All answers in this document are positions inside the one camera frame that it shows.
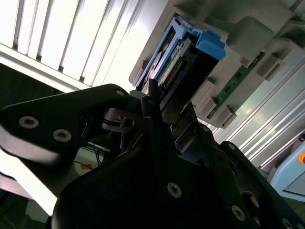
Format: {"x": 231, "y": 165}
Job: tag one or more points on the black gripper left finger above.
{"x": 47, "y": 112}

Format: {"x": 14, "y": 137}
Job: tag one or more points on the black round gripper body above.
{"x": 114, "y": 198}

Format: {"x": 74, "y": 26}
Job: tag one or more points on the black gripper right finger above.
{"x": 267, "y": 190}

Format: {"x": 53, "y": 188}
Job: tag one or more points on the hard disk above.
{"x": 205, "y": 64}

